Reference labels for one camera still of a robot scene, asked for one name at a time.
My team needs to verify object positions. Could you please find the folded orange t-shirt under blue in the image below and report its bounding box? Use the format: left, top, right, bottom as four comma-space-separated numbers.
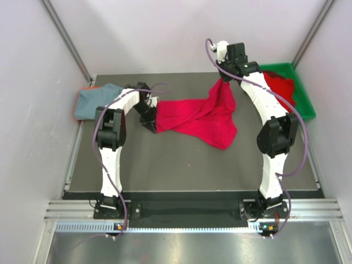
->
74, 86, 100, 120

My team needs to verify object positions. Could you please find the green plastic bin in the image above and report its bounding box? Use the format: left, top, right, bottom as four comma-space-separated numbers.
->
260, 63, 316, 120

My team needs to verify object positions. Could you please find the folded blue-grey t-shirt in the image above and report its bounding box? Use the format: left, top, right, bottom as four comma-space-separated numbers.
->
74, 84, 123, 120

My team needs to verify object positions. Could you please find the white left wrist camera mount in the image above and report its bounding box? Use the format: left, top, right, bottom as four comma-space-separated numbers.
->
147, 97, 159, 108

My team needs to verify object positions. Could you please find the slotted grey cable duct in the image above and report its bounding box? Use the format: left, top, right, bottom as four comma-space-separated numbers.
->
55, 222, 273, 234

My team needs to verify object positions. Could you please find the right aluminium corner post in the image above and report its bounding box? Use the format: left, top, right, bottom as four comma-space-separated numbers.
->
291, 0, 336, 69

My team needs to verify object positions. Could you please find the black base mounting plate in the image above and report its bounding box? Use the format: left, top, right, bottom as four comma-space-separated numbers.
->
92, 200, 288, 228

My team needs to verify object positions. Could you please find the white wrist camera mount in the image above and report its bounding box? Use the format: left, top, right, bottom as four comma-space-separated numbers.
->
210, 41, 229, 63
147, 97, 159, 108

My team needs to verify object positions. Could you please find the aluminium corner post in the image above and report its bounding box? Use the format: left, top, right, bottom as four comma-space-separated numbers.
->
291, 0, 336, 69
39, 0, 93, 84

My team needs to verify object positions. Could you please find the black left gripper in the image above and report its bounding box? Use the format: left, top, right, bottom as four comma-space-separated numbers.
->
133, 101, 157, 133

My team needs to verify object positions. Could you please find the left aluminium corner post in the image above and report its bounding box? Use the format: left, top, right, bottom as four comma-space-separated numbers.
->
39, 0, 93, 84

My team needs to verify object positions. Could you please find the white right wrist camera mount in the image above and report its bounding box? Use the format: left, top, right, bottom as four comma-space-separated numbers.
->
210, 41, 229, 63

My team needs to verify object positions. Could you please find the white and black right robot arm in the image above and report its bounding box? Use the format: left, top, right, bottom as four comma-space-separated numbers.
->
216, 62, 300, 222

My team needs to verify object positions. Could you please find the bright red t-shirt in bin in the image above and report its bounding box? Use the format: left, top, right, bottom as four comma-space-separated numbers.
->
265, 78, 296, 107

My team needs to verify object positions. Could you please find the crimson red t-shirt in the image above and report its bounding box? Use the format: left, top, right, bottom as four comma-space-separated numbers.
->
156, 79, 238, 150

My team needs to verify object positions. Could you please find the aluminium front frame rail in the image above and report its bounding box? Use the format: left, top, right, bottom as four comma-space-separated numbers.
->
44, 199, 343, 221

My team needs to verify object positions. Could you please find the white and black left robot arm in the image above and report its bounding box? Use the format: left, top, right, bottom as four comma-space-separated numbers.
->
92, 82, 158, 219

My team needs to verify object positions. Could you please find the dark maroon t-shirt in bin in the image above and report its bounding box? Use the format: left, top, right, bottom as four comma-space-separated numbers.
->
263, 70, 285, 80

